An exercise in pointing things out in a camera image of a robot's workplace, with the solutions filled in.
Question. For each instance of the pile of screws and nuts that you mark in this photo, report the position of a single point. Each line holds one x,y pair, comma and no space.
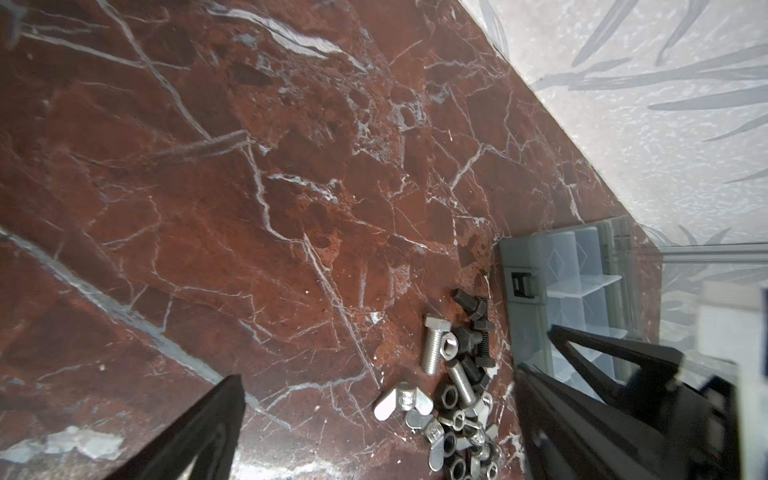
461,438

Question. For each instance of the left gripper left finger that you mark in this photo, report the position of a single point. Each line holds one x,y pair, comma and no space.
203,440

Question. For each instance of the grey plastic organizer box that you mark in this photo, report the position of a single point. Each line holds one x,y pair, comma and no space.
584,277

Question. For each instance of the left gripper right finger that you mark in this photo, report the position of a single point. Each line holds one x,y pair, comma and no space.
641,423

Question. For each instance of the silver hex bolt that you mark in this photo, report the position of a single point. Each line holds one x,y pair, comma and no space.
436,328

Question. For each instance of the silver wing nut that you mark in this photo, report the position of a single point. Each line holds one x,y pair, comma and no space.
403,397

